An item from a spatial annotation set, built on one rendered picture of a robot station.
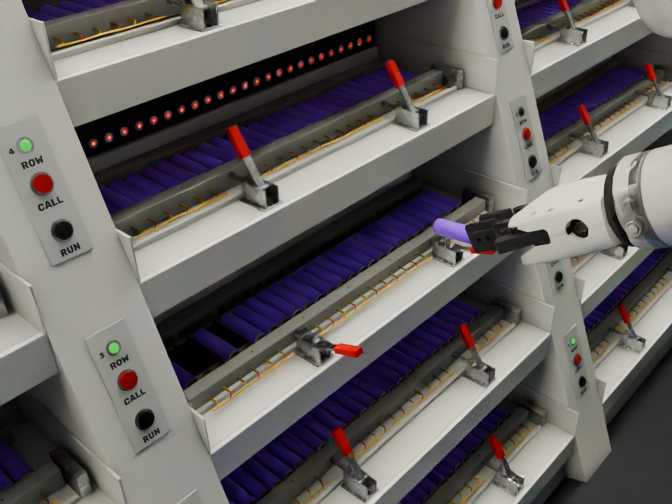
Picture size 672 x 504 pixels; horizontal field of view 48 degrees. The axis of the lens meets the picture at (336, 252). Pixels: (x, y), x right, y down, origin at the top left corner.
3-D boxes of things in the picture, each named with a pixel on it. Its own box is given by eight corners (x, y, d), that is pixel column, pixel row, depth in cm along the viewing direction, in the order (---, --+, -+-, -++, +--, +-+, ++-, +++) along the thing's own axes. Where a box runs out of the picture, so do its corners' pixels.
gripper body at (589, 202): (631, 265, 63) (521, 279, 71) (678, 218, 69) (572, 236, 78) (600, 183, 62) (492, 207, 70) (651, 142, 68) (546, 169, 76)
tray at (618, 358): (723, 273, 169) (739, 220, 162) (597, 423, 133) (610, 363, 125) (636, 242, 181) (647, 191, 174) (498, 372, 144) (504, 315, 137)
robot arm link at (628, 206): (659, 265, 62) (625, 269, 64) (699, 222, 67) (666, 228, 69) (625, 170, 60) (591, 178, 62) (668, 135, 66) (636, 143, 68)
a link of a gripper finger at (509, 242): (507, 260, 68) (492, 249, 73) (587, 225, 68) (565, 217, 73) (502, 248, 68) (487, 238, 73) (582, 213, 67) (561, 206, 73)
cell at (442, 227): (444, 224, 84) (495, 238, 80) (436, 237, 83) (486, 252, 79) (439, 214, 83) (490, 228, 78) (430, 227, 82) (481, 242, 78)
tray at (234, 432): (522, 245, 115) (528, 190, 110) (215, 485, 79) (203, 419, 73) (417, 204, 127) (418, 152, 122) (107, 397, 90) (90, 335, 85)
